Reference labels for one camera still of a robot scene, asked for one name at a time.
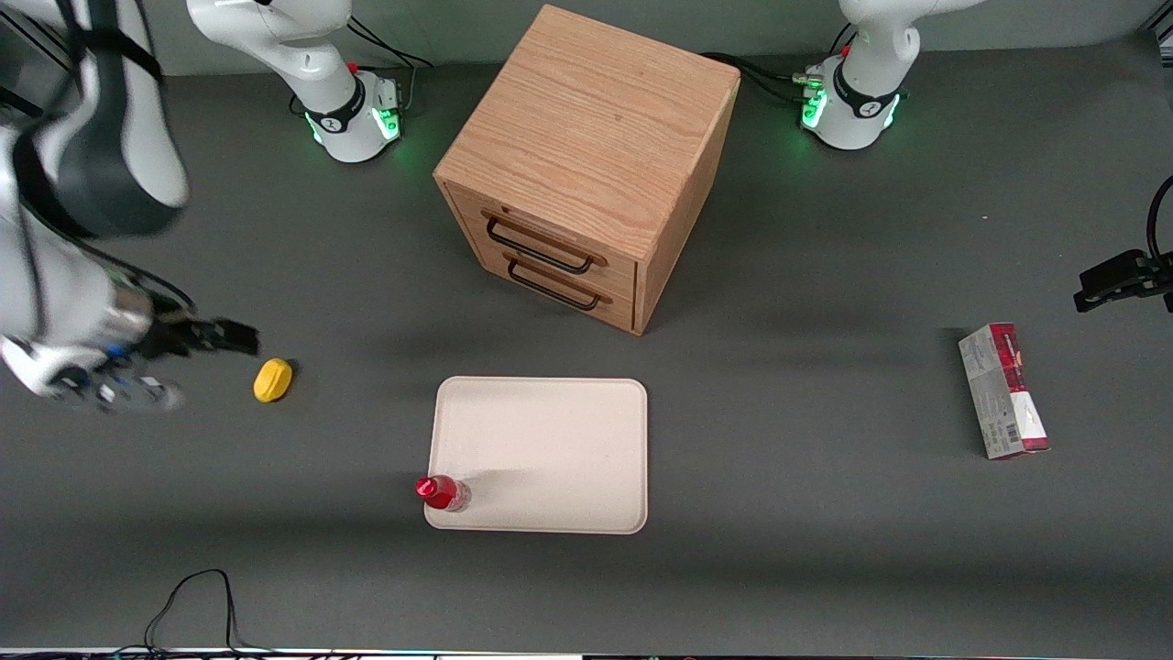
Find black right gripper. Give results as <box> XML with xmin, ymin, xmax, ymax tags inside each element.
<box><xmin>137</xmin><ymin>312</ymin><xmax>261</xmax><ymax>364</ymax></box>

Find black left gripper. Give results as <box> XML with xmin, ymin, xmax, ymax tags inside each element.
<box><xmin>1073</xmin><ymin>248</ymin><xmax>1173</xmax><ymax>314</ymax></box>

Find red coke bottle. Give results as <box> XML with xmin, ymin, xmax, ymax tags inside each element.
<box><xmin>415</xmin><ymin>474</ymin><xmax>472</xmax><ymax>513</ymax></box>

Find beige plastic tray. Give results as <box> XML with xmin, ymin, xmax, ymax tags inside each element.
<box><xmin>423</xmin><ymin>376</ymin><xmax>650</xmax><ymax>535</ymax></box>

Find yellow toy lemon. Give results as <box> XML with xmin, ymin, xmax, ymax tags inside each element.
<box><xmin>253</xmin><ymin>357</ymin><xmax>295</xmax><ymax>404</ymax></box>

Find red grey carton box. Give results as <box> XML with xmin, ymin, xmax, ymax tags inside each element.
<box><xmin>958</xmin><ymin>322</ymin><xmax>1051</xmax><ymax>460</ymax></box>

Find wooden drawer front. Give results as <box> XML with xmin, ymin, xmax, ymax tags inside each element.
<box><xmin>444</xmin><ymin>183</ymin><xmax>640</xmax><ymax>299</ymax></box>
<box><xmin>475</xmin><ymin>236</ymin><xmax>638</xmax><ymax>334</ymax></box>

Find wooden drawer cabinet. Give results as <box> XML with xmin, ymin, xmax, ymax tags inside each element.
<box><xmin>433</xmin><ymin>4</ymin><xmax>741</xmax><ymax>336</ymax></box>

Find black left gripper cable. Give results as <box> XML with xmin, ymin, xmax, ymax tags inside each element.
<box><xmin>1146</xmin><ymin>174</ymin><xmax>1173</xmax><ymax>269</ymax></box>

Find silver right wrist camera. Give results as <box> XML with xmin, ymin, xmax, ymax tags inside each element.
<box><xmin>50</xmin><ymin>365</ymin><xmax>186</xmax><ymax>415</ymax></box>

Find thin black table cable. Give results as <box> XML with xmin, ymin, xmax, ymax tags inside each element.
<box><xmin>142</xmin><ymin>568</ymin><xmax>276</xmax><ymax>657</ymax></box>

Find black metal drawer handle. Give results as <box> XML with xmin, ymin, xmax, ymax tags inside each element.
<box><xmin>483</xmin><ymin>214</ymin><xmax>598</xmax><ymax>276</ymax></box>
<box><xmin>506</xmin><ymin>258</ymin><xmax>606</xmax><ymax>312</ymax></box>

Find black right arm base cables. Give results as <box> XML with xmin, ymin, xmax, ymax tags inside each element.
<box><xmin>290</xmin><ymin>13</ymin><xmax>438</xmax><ymax>118</ymax></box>

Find black arm base cables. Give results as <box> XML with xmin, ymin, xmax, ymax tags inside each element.
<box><xmin>290</xmin><ymin>13</ymin><xmax>438</xmax><ymax>118</ymax></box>
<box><xmin>700</xmin><ymin>26</ymin><xmax>859</xmax><ymax>104</ymax></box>

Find black left arm base cables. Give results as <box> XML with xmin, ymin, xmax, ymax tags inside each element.
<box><xmin>700</xmin><ymin>26</ymin><xmax>859</xmax><ymax>104</ymax></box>

